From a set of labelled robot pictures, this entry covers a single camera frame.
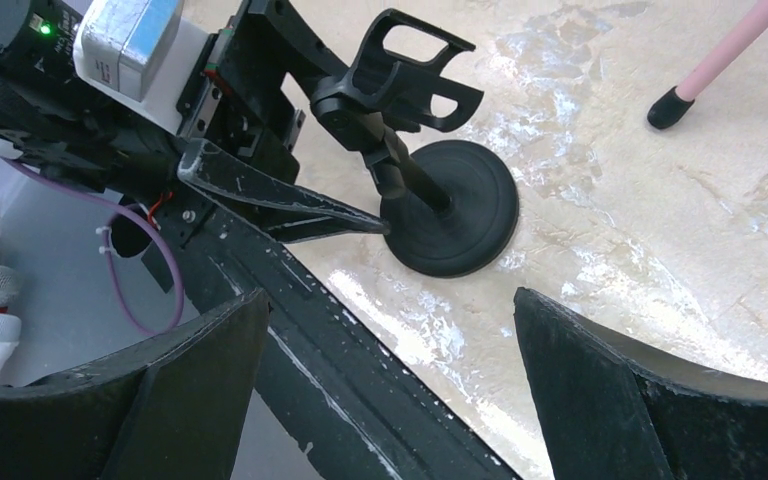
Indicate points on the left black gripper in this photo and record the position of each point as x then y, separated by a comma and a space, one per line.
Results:
239, 128

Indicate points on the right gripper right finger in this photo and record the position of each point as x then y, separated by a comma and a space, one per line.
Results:
613, 407

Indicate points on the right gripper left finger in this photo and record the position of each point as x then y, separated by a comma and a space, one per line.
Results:
169, 407

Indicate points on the pink music stand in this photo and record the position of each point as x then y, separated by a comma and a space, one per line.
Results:
670, 108

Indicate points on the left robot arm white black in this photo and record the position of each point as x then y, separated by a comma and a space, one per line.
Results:
64, 129

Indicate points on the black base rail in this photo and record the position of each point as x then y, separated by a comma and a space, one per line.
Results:
332, 384

